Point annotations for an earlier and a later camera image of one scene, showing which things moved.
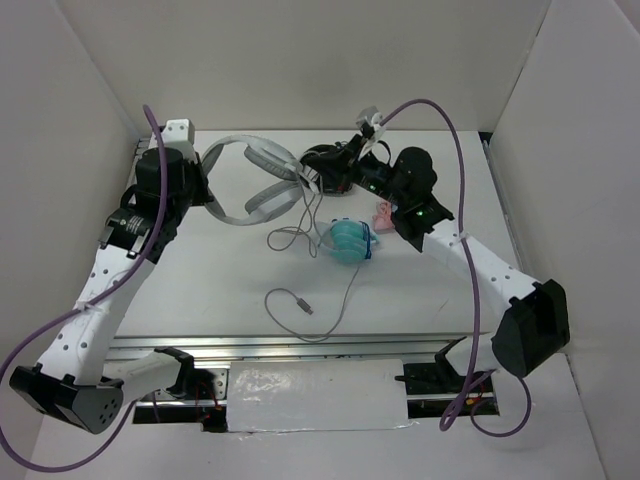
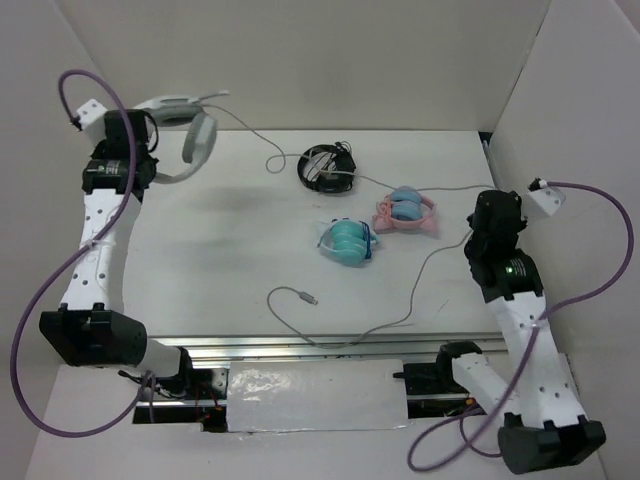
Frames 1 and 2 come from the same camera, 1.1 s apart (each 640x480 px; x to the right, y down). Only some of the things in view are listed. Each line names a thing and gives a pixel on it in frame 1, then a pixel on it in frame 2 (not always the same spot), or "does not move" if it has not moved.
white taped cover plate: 344,394 does not move
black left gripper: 195,169 -> 99,151
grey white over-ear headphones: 266,202 -> 200,134
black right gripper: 355,162 -> 523,224
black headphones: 327,168 does not move
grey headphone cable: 308,310 -> 274,162
